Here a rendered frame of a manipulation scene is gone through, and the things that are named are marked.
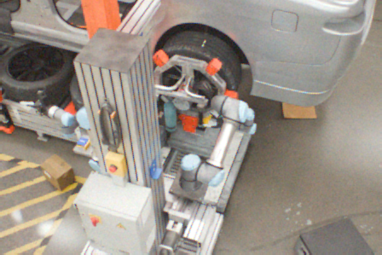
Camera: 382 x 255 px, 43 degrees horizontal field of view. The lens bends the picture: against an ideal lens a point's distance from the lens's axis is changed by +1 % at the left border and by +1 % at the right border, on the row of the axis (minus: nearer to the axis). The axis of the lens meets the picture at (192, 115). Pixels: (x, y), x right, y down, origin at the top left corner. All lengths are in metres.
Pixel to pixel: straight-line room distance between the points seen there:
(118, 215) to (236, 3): 1.58
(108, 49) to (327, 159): 2.70
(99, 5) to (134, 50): 0.95
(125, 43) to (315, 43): 1.54
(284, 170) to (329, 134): 0.62
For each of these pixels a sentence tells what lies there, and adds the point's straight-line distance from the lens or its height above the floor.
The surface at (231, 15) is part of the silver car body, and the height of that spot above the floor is 1.43.
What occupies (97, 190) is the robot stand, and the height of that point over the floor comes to 1.23.
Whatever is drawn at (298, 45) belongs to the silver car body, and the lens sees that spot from 3.34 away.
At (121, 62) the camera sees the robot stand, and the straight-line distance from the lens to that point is 2.05.
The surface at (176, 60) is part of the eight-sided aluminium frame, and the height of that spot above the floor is 1.12.
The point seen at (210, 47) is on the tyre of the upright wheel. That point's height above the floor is 1.16.
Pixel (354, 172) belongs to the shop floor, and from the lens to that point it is 4.36.
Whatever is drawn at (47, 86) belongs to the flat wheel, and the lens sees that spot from 4.37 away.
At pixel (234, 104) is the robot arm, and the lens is 2.86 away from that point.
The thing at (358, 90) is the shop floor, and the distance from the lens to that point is 5.07.
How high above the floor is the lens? 3.34
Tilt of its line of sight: 47 degrees down
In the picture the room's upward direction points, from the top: 1 degrees counter-clockwise
